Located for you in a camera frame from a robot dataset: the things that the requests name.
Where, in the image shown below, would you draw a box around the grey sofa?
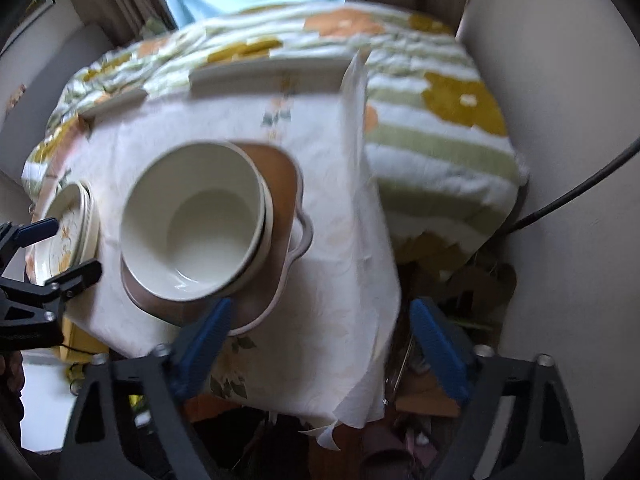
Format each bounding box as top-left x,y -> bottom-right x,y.
0,24 -> 122,192

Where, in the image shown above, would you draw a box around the person's left hand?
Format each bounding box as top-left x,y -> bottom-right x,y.
0,352 -> 27,442

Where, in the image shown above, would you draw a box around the bear print plate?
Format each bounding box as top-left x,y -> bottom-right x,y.
29,181 -> 97,282

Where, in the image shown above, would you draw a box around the cream printed bowl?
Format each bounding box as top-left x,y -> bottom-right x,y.
120,141 -> 267,302

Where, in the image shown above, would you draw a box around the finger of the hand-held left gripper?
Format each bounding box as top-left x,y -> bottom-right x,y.
42,259 -> 104,322
0,217 -> 60,274

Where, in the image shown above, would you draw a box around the white ribbed bowl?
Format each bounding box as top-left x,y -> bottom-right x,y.
220,180 -> 275,293

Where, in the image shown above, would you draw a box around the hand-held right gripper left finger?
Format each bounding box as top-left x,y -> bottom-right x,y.
65,297 -> 234,480

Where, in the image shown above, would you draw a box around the black cable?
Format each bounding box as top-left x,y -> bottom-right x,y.
514,139 -> 640,234

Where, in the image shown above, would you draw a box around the pink pot with handles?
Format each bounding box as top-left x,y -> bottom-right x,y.
119,141 -> 315,337

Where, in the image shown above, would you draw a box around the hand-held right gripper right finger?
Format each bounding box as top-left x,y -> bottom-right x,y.
410,297 -> 586,480

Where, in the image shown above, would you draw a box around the floral striped blanket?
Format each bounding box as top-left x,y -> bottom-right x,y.
22,1 -> 531,257

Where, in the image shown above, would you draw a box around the yellow cushion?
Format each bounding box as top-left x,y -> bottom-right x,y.
59,319 -> 109,367

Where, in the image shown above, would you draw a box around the cream floral tablecloth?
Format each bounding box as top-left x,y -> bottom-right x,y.
30,57 -> 402,453

